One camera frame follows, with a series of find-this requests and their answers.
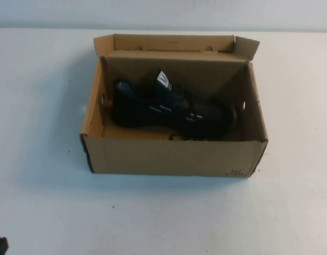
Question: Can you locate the black knit sneaker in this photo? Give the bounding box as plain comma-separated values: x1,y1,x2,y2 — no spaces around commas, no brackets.
111,68,236,141

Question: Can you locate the brown cardboard shoe box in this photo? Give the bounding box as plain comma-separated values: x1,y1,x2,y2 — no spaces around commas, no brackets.
78,33,269,176

